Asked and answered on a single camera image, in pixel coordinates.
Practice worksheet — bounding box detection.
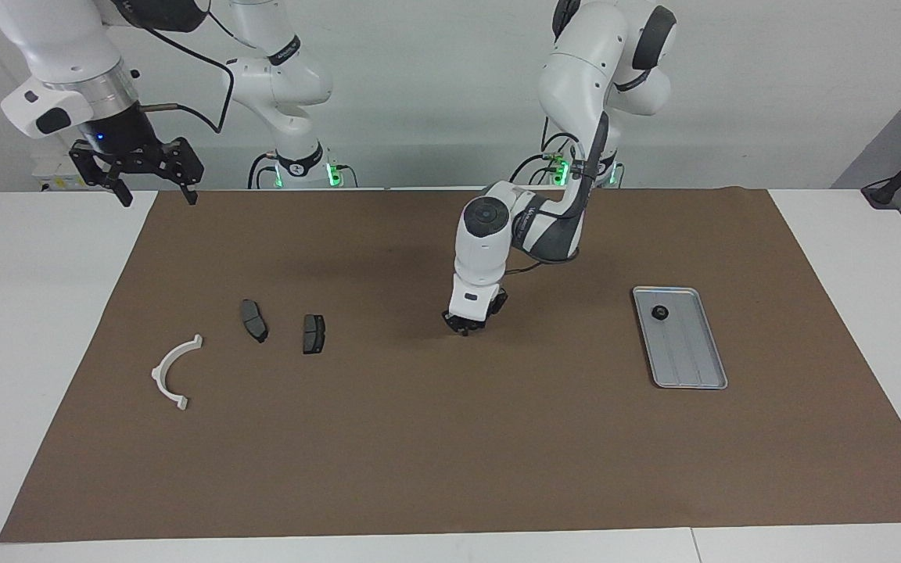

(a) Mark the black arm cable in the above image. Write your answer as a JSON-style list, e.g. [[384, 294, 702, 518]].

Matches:
[[110, 0, 236, 134], [505, 66, 623, 276]]

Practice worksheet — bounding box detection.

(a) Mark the black base power cable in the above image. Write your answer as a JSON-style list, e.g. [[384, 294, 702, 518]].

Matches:
[[247, 151, 279, 190], [507, 129, 573, 188]]

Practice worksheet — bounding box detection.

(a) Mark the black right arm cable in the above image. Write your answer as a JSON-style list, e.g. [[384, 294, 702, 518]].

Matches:
[[110, 0, 236, 134]]

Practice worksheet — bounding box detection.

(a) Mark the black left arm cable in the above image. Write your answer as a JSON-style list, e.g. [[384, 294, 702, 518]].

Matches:
[[505, 66, 623, 276]]

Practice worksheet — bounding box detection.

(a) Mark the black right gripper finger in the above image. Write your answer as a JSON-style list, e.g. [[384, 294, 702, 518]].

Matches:
[[157, 138, 206, 206], [70, 147, 135, 207]]

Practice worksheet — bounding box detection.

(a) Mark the white semicircular bracket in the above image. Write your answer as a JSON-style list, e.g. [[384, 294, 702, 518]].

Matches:
[[151, 335, 204, 411]]

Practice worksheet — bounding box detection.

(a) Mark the silver metal tray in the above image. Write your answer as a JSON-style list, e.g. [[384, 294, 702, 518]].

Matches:
[[632, 286, 729, 390]]

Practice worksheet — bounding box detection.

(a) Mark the long dark brake pad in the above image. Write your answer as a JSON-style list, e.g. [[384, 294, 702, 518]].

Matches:
[[241, 299, 269, 344]]

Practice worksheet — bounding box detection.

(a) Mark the white box with labels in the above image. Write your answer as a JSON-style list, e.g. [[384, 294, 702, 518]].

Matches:
[[32, 152, 119, 191]]

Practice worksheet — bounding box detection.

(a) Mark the brown table mat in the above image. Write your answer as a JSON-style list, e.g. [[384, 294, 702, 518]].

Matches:
[[0, 186, 901, 543]]

